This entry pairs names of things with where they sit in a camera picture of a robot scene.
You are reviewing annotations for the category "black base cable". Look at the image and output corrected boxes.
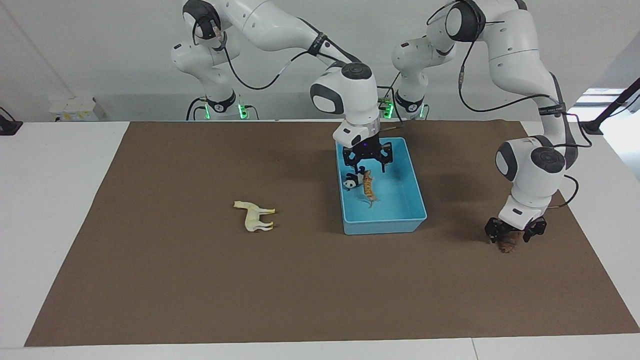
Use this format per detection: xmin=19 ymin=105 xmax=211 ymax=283
xmin=377 ymin=73 xmax=403 ymax=121
xmin=186 ymin=96 xmax=208 ymax=121

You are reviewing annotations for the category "black right base cable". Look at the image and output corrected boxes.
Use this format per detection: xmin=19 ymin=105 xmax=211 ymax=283
xmin=186 ymin=96 xmax=208 ymax=121

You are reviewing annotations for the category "cream horse toy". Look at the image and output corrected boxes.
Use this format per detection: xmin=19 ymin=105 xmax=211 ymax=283
xmin=233 ymin=200 xmax=277 ymax=233

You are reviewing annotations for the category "orange tiger toy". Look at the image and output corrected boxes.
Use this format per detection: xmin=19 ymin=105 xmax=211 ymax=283
xmin=361 ymin=170 xmax=379 ymax=209

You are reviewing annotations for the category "black clamp stand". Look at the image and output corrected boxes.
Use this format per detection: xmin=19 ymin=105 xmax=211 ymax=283
xmin=0 ymin=106 xmax=23 ymax=136

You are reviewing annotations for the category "light blue storage box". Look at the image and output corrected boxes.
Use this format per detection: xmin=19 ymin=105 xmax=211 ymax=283
xmin=335 ymin=137 xmax=428 ymax=236

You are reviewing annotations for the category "black left base cable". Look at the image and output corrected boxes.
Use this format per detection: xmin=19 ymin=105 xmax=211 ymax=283
xmin=377 ymin=73 xmax=403 ymax=121

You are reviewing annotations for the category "white box yellow label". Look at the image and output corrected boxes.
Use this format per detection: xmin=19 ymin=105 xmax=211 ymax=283
xmin=49 ymin=96 xmax=108 ymax=122

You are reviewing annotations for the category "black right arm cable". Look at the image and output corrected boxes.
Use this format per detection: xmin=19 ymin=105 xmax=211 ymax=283
xmin=192 ymin=15 xmax=406 ymax=138

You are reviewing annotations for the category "black angled stand pole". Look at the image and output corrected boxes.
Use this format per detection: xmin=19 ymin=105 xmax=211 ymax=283
xmin=580 ymin=77 xmax=640 ymax=135

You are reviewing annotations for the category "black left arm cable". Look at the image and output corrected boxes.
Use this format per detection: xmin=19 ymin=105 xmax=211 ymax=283
xmin=427 ymin=0 xmax=593 ymax=208

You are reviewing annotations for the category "brown table mat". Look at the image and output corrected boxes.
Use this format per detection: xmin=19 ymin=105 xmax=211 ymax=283
xmin=24 ymin=120 xmax=640 ymax=347

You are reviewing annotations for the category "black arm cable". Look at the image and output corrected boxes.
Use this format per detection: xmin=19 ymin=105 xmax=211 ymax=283
xmin=427 ymin=0 xmax=593 ymax=208
xmin=192 ymin=15 xmax=406 ymax=138

